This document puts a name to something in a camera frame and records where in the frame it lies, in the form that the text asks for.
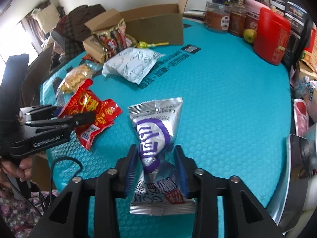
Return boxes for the green lime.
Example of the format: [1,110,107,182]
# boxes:
[243,29,257,45]

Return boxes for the open cardboard box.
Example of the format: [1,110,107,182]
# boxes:
[84,0,188,46]

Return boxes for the brown jacket on chair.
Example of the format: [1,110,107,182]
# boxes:
[51,4,106,61]

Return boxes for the pink bottle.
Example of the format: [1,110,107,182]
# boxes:
[244,0,269,31]

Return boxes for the jar with brown powder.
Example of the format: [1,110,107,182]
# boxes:
[205,1,230,32]

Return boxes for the green yellow lollipop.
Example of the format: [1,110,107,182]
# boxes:
[137,41,169,49]

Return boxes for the black coffee pouch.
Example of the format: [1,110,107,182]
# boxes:
[269,0,313,69]

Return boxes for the red snack packet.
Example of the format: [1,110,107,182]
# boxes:
[59,79,122,151]

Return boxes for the small cardboard box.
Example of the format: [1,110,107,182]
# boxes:
[83,36,104,64]

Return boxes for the red plastic canister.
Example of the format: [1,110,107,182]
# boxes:
[254,8,291,65]

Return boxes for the person's left hand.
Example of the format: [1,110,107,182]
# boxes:
[1,157,33,181]

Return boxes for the small brown spice jar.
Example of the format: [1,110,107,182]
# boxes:
[228,5,246,38]

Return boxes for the clear bag yellow crackers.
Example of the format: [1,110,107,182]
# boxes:
[57,64,96,94]

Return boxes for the silver purple snack packet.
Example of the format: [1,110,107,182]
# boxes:
[128,97,196,216]

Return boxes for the gold dark snack bag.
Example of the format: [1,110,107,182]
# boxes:
[92,18,127,64]

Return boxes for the teal bubble table mat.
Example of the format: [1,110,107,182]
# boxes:
[46,20,292,206]

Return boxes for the red packet at right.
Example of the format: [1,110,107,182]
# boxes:
[293,98,309,137]

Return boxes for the white printed bread packet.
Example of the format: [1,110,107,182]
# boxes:
[102,47,165,85]

